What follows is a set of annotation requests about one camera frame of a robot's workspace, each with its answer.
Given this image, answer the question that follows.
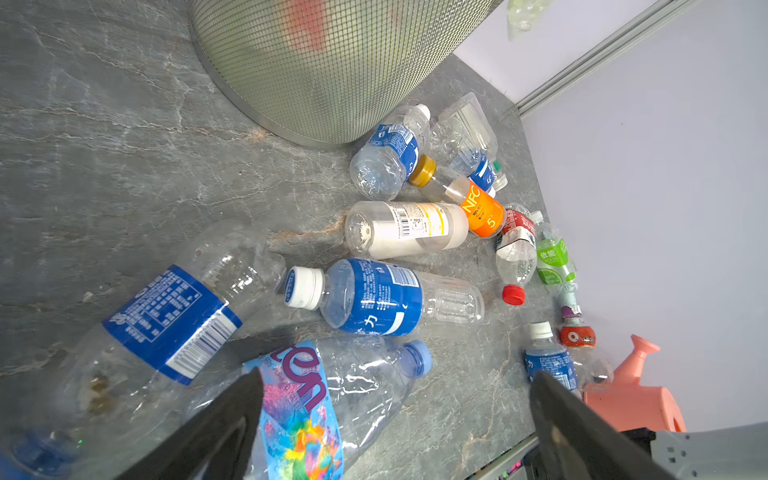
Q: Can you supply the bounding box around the pink watering can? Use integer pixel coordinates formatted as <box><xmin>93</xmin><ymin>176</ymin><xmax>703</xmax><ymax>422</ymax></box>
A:
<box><xmin>583</xmin><ymin>335</ymin><xmax>687</xmax><ymax>432</ymax></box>

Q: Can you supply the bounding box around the colourful label clear bottle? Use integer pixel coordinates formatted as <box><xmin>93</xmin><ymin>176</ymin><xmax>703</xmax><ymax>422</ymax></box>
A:
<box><xmin>185</xmin><ymin>335</ymin><xmax>433</xmax><ymax>479</ymax></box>

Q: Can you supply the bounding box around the green label bottle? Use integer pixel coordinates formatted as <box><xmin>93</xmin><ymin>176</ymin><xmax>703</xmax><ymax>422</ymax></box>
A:
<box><xmin>529</xmin><ymin>211</ymin><xmax>578</xmax><ymax>293</ymax></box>

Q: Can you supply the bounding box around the white label milky bottle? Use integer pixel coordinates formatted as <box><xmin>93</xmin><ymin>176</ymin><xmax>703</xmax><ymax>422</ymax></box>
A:
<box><xmin>344</xmin><ymin>201</ymin><xmax>469</xmax><ymax>260</ymax></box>

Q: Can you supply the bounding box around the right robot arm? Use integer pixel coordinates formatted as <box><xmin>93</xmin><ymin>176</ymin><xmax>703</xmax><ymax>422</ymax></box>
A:
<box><xmin>635</xmin><ymin>422</ymin><xmax>767</xmax><ymax>479</ymax></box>

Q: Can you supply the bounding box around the orange label juice bottle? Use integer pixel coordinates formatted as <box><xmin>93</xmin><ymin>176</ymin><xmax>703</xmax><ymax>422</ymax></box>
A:
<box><xmin>408</xmin><ymin>155</ymin><xmax>506</xmax><ymax>238</ymax></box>

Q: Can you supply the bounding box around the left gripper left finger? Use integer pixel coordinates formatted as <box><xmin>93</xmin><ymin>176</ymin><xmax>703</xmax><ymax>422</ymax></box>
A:
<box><xmin>119</xmin><ymin>370</ymin><xmax>264</xmax><ymax>479</ymax></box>

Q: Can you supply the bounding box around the blue label bottle near bin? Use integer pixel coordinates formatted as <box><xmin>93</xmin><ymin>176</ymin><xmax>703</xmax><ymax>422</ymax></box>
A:
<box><xmin>350</xmin><ymin>104</ymin><xmax>431</xmax><ymax>201</ymax></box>

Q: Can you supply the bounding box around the red label bottle red cap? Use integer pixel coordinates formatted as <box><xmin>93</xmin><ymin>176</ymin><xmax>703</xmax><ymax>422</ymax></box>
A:
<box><xmin>496</xmin><ymin>204</ymin><xmax>537</xmax><ymax>306</ymax></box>

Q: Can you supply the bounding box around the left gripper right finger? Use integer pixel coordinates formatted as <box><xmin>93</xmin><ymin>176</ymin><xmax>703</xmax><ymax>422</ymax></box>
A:
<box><xmin>530</xmin><ymin>372</ymin><xmax>672</xmax><ymax>479</ymax></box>

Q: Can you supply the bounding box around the blue label bottle white cap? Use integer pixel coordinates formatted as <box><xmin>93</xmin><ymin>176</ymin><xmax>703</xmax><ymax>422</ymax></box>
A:
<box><xmin>284</xmin><ymin>258</ymin><xmax>485</xmax><ymax>336</ymax></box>

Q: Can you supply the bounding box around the blue label bottle right front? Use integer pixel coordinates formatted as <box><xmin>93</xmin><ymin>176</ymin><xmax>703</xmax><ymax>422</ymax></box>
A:
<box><xmin>524</xmin><ymin>322</ymin><xmax>582</xmax><ymax>399</ymax></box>

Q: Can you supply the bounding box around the blue label bottle far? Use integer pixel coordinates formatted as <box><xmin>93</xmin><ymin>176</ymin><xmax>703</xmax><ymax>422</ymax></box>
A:
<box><xmin>429</xmin><ymin>122</ymin><xmax>496</xmax><ymax>198</ymax></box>

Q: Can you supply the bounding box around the green mesh trash bin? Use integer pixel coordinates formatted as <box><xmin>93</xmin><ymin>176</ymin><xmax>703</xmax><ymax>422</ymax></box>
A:
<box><xmin>187</xmin><ymin>0</ymin><xmax>499</xmax><ymax>148</ymax></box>

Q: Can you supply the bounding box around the crushed blue label bottle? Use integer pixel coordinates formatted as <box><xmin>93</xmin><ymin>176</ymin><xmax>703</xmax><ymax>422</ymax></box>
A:
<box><xmin>1</xmin><ymin>220</ymin><xmax>286</xmax><ymax>479</ymax></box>

